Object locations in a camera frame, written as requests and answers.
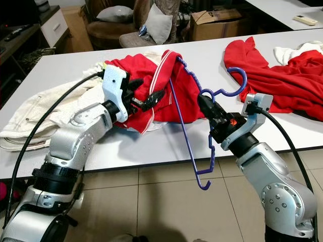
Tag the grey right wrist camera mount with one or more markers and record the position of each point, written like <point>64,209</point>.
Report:
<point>257,103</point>

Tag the white shirt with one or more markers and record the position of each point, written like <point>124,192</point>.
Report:
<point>290,53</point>

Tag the red garment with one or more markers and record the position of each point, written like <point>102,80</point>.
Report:
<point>292,80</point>

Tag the grey pillow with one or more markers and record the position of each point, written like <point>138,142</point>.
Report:
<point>115,14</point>

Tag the red T-shirt striped collar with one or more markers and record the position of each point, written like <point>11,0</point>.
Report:
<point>184,98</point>

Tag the white drawer cabinet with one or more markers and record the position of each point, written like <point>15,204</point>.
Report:
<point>53,27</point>

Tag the cardboard box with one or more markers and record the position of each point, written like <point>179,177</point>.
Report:
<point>214,27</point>

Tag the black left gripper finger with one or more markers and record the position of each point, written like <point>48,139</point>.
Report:
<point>154,100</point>
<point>135,84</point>

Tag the white table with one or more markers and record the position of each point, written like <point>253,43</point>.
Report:
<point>277,10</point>

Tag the white remote control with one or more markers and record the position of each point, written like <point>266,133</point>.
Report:
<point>305,20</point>

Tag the dark TV stand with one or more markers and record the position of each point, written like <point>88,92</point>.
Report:
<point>15,55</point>

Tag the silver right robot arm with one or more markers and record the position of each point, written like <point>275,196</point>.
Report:
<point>277,186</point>

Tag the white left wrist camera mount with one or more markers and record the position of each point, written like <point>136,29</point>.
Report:
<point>113,85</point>

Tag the beige trousers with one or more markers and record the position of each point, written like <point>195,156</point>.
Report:
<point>12,133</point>

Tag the purple plastic hanger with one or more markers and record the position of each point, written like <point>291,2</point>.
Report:
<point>246,79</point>

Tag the small blue object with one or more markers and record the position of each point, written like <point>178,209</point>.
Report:
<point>142,31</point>

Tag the white cushion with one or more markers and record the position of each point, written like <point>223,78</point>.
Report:
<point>159,25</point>

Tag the beige hanging cloth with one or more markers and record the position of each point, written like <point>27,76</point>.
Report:
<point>167,7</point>

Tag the black remote control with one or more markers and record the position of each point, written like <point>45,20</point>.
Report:
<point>14,36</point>

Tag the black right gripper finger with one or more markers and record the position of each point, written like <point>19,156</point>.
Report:
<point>207,112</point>
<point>214,107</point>

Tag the brown armchair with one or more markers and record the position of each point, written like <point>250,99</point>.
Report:
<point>101,31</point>

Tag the grey jar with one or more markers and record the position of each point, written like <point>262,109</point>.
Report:
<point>42,5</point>

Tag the red plastic object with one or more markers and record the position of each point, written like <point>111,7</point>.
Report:
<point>2,191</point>

